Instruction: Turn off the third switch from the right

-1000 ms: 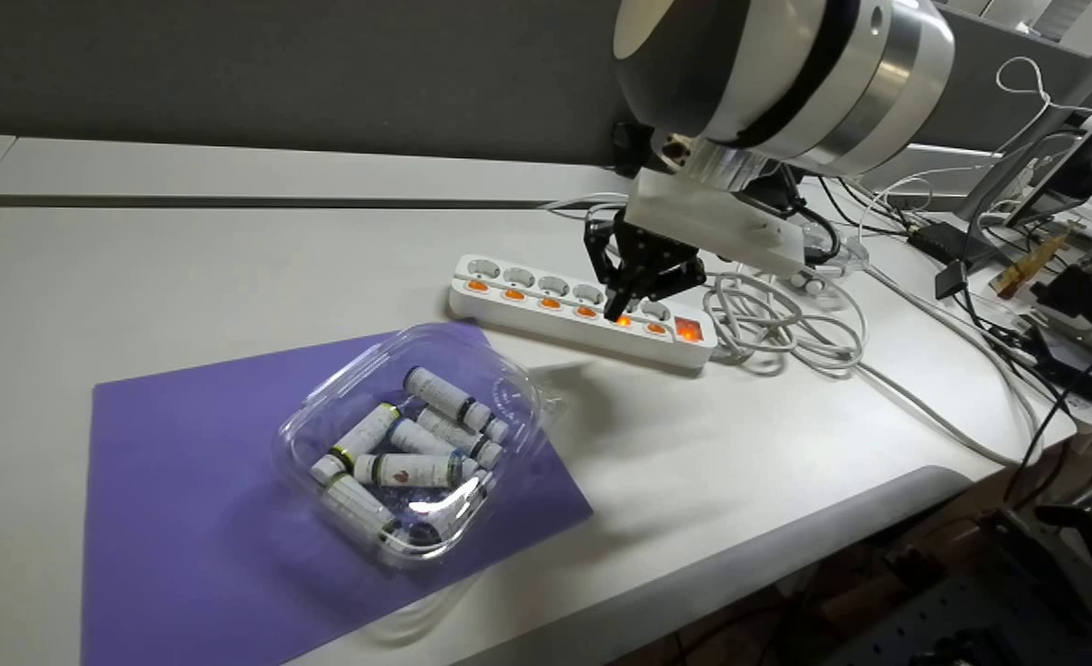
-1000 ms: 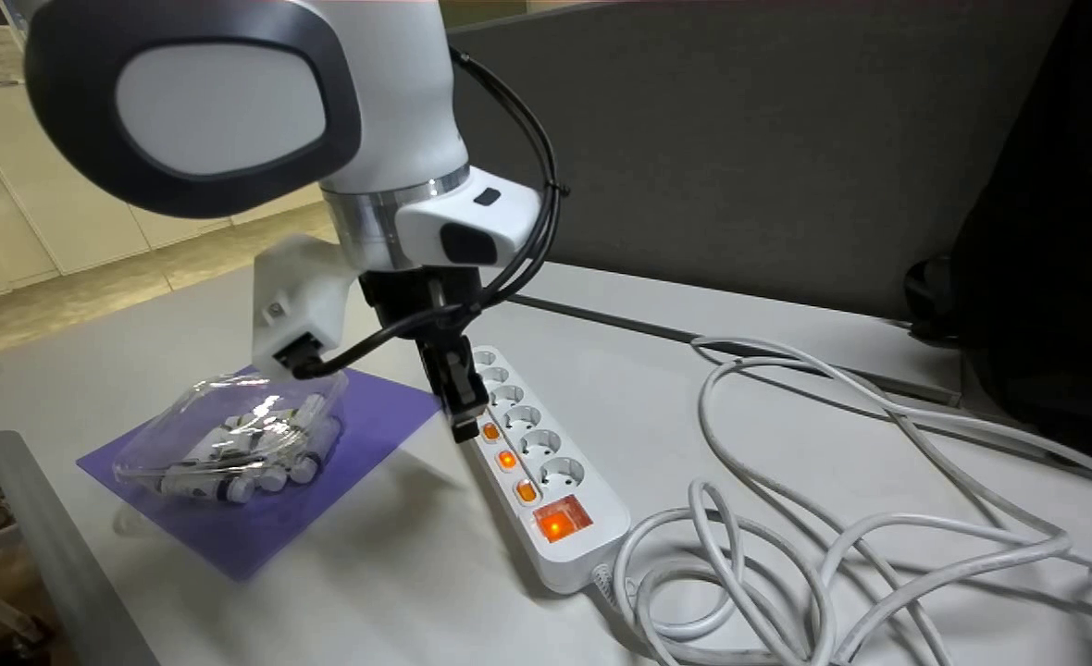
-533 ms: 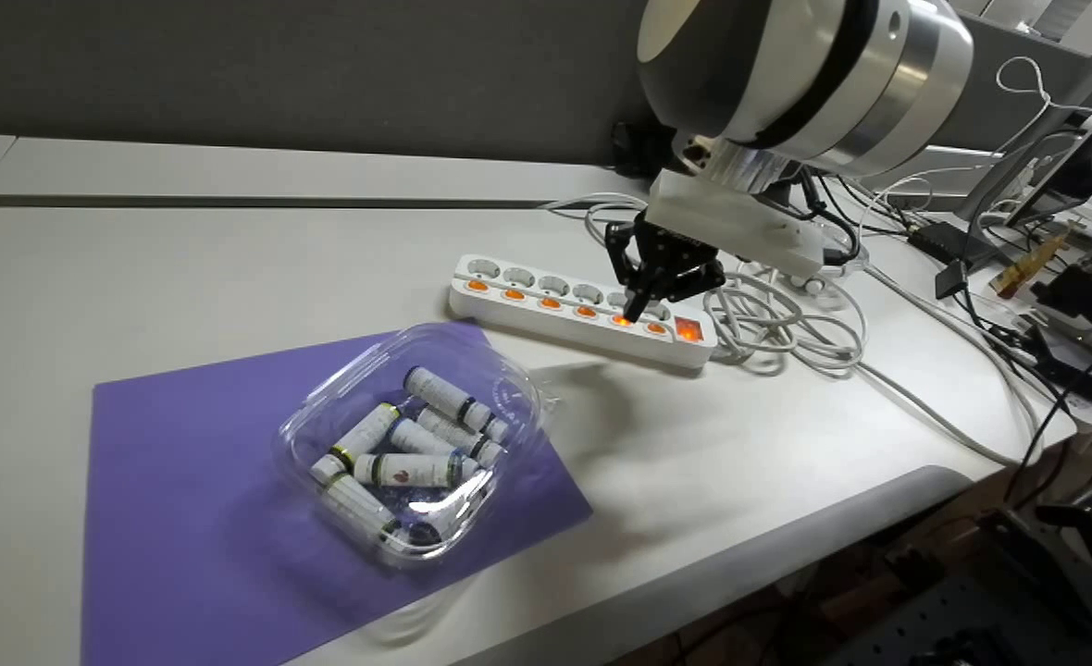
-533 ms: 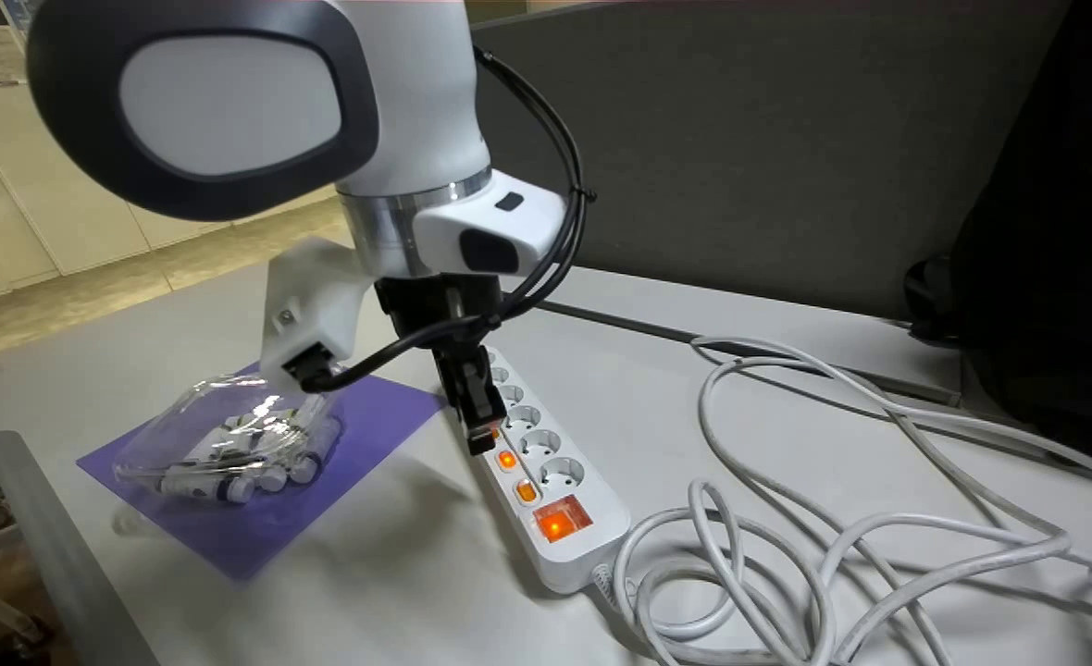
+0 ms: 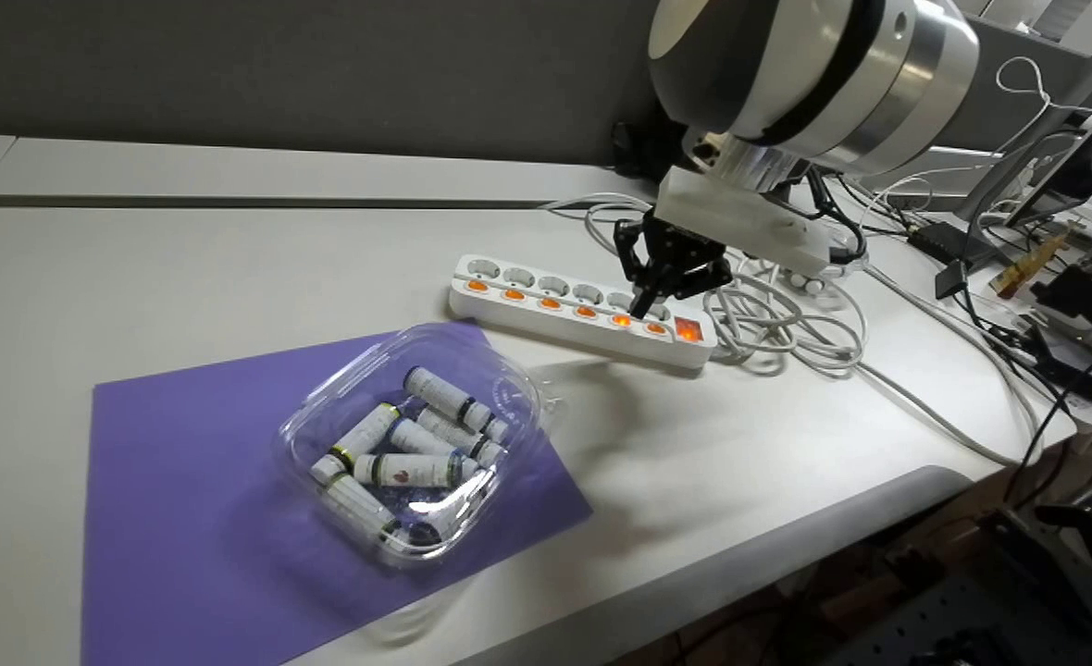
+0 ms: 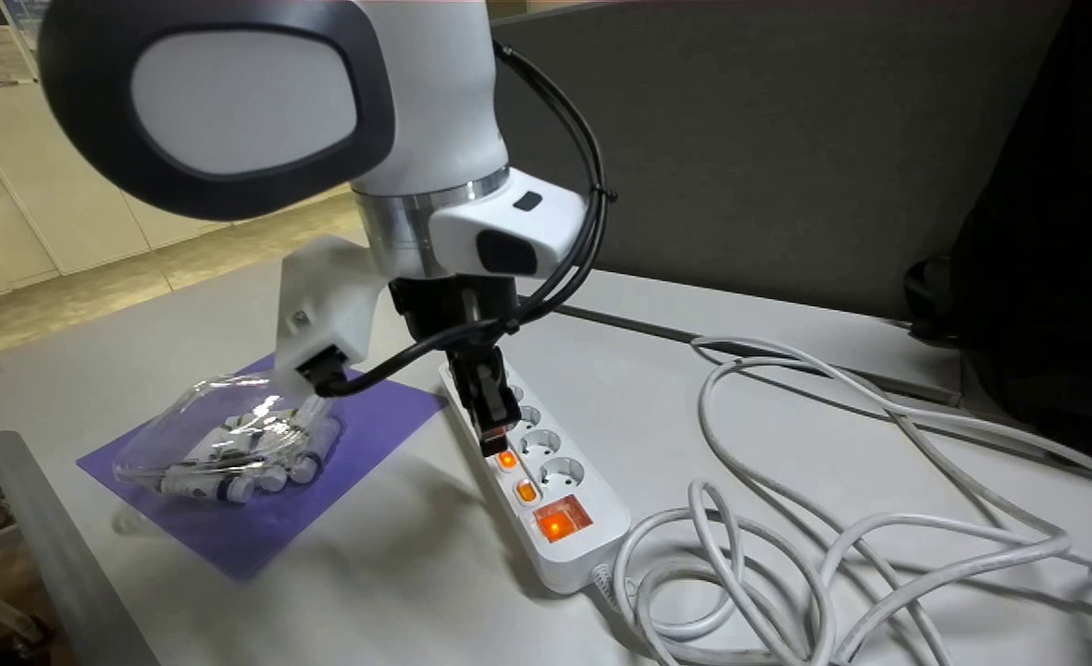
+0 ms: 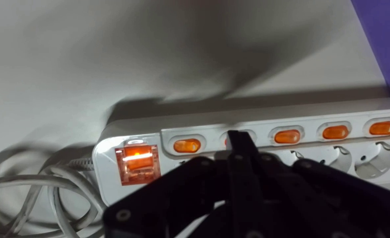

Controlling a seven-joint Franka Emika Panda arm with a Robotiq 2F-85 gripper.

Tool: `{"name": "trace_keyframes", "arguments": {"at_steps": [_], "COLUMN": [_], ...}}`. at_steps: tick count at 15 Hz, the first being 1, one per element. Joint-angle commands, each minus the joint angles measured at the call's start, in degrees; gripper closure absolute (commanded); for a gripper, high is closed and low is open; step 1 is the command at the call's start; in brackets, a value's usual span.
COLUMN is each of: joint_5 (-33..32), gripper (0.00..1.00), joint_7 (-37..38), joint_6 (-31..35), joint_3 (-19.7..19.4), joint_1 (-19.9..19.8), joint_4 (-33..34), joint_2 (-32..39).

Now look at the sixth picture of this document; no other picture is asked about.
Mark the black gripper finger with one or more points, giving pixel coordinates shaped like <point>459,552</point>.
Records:
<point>501,401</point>
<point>471,383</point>

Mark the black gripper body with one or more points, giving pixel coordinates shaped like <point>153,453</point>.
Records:
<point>438,309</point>

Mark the white multi-socket power strip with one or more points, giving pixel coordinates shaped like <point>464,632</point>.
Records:
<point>549,492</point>

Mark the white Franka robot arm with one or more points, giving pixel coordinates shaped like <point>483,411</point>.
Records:
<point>323,114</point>

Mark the purple paper mat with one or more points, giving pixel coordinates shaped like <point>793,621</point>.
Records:
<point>360,432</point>

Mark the clear bag of white parts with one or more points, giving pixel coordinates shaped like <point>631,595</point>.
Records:
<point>241,448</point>

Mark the grey desk partition panel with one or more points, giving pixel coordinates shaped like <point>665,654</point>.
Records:
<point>791,133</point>

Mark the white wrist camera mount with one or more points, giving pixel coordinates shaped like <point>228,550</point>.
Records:
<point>323,309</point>

